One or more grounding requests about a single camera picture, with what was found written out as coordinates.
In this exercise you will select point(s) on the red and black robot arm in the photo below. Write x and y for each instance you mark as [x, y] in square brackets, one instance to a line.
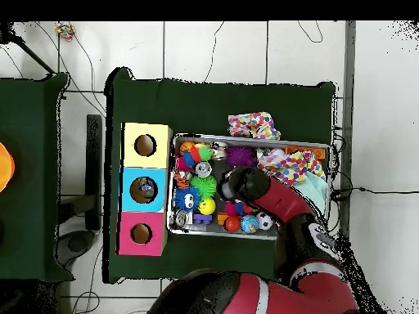
[288, 203]

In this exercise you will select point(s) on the green cloth side table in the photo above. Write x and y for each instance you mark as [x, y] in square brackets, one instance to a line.
[33, 163]

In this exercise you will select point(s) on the small globe print ball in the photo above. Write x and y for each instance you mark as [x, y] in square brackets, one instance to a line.
[249, 224]

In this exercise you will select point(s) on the wooden box with three holes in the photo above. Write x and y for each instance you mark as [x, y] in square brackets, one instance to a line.
[160, 154]

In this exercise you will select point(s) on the orange round object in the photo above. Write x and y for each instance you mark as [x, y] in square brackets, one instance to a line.
[5, 167]

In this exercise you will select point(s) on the green spiky ball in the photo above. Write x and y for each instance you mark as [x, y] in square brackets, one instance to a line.
[204, 186]

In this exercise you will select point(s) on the rainbow spiky caterpillar toy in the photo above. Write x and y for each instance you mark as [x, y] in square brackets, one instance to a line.
[193, 155]

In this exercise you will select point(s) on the polka dot cloth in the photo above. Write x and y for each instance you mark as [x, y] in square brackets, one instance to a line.
[254, 125]
[285, 170]
[314, 162]

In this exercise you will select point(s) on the blue spiky ball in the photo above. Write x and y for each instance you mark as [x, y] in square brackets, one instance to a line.
[185, 198]

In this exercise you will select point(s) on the yellow ball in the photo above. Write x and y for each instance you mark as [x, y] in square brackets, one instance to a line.
[207, 206]

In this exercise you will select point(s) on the small soccer ball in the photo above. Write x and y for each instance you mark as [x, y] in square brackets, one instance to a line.
[264, 220]

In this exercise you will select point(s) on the clear plastic bottle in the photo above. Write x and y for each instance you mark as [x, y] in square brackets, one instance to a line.
[145, 190]

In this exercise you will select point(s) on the mint green knitted cloth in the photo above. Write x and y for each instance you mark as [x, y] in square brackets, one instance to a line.
[314, 191]

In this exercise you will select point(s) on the small colourful floor toy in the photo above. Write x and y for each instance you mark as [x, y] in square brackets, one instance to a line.
[64, 30]

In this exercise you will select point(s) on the orange striped tiger toy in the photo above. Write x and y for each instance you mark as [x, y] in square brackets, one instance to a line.
[180, 178]

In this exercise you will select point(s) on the purple spiky ball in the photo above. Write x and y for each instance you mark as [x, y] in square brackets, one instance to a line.
[241, 156]

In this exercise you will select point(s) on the small red ball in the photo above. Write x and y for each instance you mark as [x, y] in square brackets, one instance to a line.
[232, 224]

